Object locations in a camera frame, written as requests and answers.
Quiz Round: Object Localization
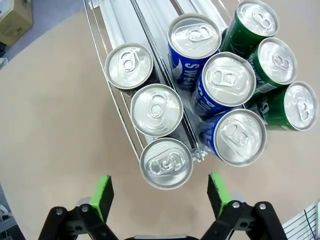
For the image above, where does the white wire can dispenser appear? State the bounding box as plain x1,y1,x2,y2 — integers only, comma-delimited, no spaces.
83,0,233,163

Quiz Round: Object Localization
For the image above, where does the blue Pocari Sweat can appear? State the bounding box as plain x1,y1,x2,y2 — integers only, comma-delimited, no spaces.
199,108,267,167
191,51,257,118
166,13,223,92

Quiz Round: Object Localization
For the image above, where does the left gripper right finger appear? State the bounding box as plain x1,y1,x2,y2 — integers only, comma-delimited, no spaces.
201,172,287,240

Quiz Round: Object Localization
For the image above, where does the green soda can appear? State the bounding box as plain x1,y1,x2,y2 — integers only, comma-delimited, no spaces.
219,0,280,60
246,81,319,132
246,37,298,97

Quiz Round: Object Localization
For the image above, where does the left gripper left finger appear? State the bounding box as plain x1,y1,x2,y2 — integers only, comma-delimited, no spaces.
37,174,118,240

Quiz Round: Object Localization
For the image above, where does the large brown cardboard box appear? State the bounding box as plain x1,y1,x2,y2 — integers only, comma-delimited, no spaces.
0,0,34,47

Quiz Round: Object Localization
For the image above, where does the white slatted panel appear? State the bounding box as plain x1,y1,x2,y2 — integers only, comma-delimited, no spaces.
281,198,320,240

